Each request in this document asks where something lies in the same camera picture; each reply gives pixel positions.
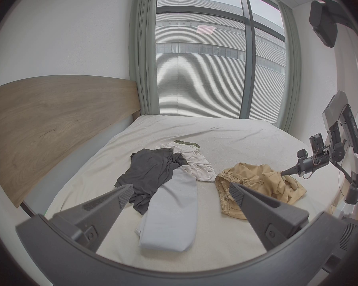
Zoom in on white garment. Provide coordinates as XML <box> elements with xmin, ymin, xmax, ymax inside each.
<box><xmin>155</xmin><ymin>142</ymin><xmax>217</xmax><ymax>183</ymax></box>

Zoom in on pale grey garment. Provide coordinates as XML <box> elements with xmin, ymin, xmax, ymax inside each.
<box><xmin>135</xmin><ymin>168</ymin><xmax>198</xmax><ymax>252</ymax></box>

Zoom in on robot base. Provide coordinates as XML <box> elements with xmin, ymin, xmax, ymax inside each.
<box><xmin>328</xmin><ymin>203</ymin><xmax>358</xmax><ymax>275</ymax></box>

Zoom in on grey-green curtain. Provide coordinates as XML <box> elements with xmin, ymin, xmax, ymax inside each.
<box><xmin>277</xmin><ymin>0</ymin><xmax>302</xmax><ymax>132</ymax></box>
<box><xmin>129</xmin><ymin>0</ymin><xmax>161</xmax><ymax>115</ymax></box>

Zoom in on window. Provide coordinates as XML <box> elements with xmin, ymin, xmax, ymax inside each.
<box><xmin>156</xmin><ymin>0</ymin><xmax>287</xmax><ymax>124</ymax></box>

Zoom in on bed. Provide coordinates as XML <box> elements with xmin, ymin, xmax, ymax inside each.
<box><xmin>0</xmin><ymin>75</ymin><xmax>343</xmax><ymax>275</ymax></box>

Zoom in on tan shorts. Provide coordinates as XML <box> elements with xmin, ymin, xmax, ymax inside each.
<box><xmin>215</xmin><ymin>163</ymin><xmax>307</xmax><ymax>220</ymax></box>

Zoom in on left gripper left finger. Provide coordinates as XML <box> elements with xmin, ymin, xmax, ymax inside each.
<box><xmin>52</xmin><ymin>184</ymin><xmax>134</xmax><ymax>252</ymax></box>

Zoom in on olive green garment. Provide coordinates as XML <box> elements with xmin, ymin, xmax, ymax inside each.
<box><xmin>174</xmin><ymin>140</ymin><xmax>201</xmax><ymax>148</ymax></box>

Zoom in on black garment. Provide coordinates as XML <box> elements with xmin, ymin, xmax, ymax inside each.
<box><xmin>115</xmin><ymin>148</ymin><xmax>188</xmax><ymax>215</ymax></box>

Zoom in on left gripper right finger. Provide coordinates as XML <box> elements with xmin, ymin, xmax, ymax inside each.
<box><xmin>229</xmin><ymin>182</ymin><xmax>310</xmax><ymax>252</ymax></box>

